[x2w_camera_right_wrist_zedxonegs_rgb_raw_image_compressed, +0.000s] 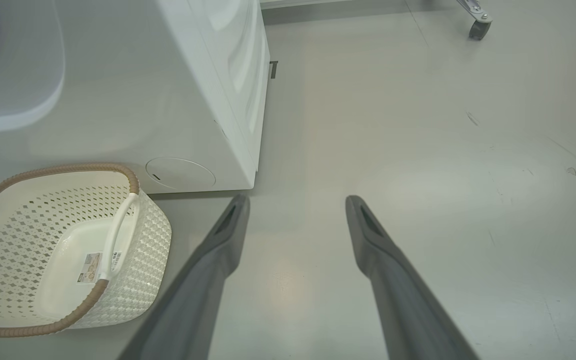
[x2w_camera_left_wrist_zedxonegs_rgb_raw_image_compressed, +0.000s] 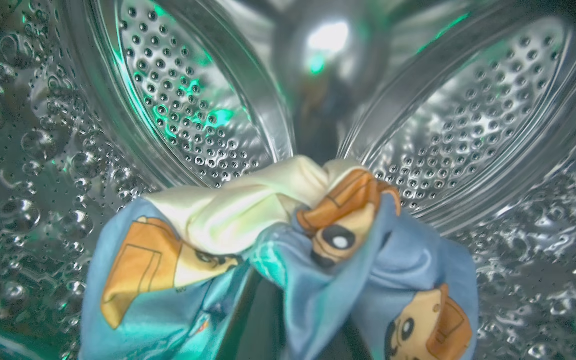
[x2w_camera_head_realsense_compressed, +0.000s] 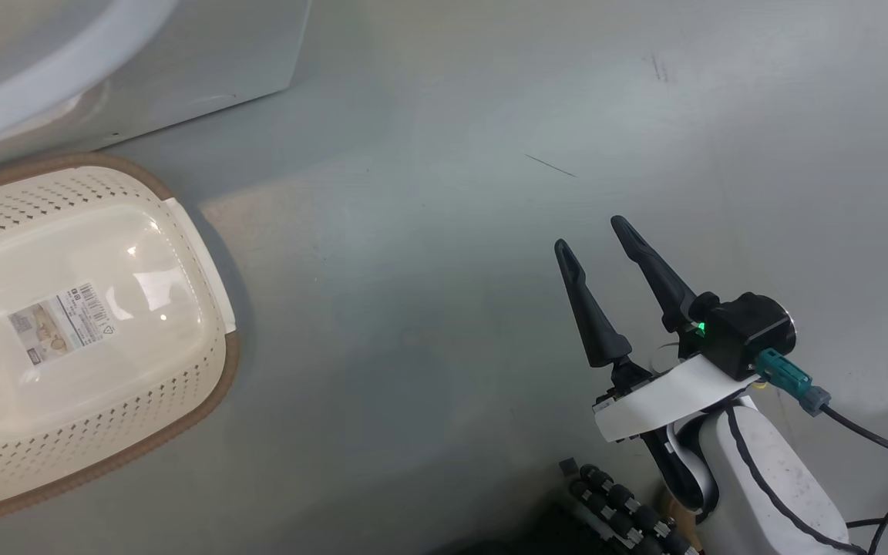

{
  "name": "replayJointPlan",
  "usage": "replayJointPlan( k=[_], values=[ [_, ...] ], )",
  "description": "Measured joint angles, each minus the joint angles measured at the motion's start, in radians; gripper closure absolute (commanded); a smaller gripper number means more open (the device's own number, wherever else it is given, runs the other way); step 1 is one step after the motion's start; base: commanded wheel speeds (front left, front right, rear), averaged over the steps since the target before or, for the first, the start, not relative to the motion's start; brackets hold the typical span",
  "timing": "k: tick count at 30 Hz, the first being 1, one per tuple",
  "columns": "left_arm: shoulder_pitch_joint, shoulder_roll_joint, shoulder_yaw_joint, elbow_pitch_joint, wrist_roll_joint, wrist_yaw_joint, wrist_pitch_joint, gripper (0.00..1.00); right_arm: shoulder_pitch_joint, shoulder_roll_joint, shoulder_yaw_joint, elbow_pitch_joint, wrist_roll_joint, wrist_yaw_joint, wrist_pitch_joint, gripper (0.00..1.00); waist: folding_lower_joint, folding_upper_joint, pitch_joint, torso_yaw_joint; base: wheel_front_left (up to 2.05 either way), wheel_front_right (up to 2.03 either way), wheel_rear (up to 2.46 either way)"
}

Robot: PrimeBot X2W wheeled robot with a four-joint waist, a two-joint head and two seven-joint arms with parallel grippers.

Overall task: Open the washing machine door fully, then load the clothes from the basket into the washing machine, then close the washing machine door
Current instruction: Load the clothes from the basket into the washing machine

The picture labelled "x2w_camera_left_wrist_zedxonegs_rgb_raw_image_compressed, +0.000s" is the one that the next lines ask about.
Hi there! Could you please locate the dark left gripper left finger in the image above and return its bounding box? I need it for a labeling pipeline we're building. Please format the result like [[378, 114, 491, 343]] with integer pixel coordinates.
[[217, 270, 291, 360]]

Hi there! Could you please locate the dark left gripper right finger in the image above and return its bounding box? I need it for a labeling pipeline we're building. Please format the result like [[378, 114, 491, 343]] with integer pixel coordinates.
[[335, 325, 371, 360]]

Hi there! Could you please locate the blue and cream cartoon garment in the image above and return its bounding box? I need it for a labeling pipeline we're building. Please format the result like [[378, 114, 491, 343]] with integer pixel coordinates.
[[79, 155, 480, 360]]

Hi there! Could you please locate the perforated steel washer drum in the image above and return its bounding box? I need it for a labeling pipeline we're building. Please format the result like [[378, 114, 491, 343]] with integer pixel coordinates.
[[0, 0, 576, 360]]

